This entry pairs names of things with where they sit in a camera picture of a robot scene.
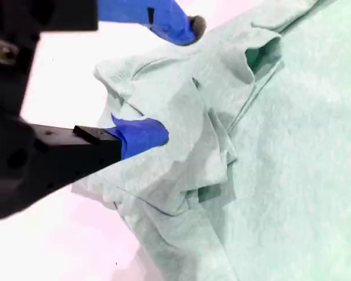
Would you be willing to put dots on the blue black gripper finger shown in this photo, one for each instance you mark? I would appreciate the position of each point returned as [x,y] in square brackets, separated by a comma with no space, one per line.
[140,137]
[166,20]

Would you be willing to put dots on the pale green T-shirt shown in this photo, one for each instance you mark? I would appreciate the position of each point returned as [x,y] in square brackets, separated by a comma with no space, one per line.
[280,175]

